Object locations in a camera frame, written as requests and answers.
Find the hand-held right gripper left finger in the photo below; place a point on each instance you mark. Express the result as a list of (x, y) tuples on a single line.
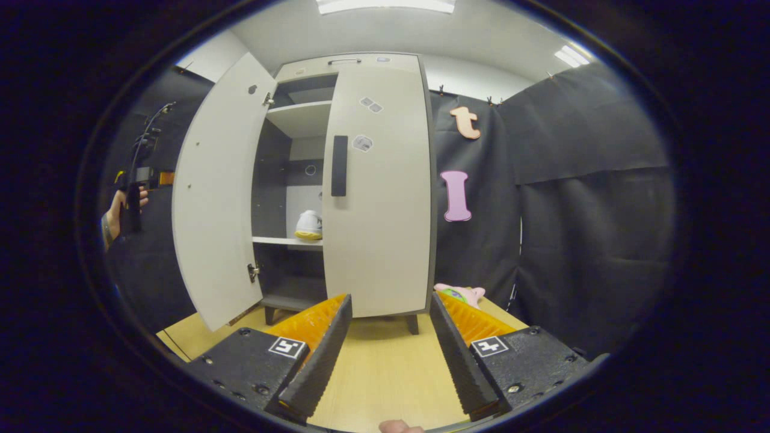
[(322, 367)]

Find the ceiling light panel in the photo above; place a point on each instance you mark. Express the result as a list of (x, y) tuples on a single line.
[(385, 5), (571, 56)]

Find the white canvas shoe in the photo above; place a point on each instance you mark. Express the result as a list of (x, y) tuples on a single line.
[(308, 225)]

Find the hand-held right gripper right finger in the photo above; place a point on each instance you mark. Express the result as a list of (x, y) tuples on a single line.
[(457, 367)]

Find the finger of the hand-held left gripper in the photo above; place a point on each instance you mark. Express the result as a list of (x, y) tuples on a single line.
[(166, 178)]

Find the white shoe cabinet door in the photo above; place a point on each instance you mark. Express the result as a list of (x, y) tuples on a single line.
[(385, 240), (210, 210)]

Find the pink starfish plush toy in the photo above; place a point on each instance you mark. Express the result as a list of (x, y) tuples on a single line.
[(466, 294)]

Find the metal door hinge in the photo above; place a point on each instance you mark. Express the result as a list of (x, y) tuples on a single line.
[(253, 272), (268, 99)]

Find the white cabinet shelf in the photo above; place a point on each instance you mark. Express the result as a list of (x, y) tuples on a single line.
[(286, 242), (298, 117)]

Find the white shoe cabinet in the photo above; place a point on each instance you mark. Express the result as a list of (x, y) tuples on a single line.
[(274, 180)]

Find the black backdrop cloth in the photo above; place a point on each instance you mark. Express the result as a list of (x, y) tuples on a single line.
[(150, 276), (589, 240)]

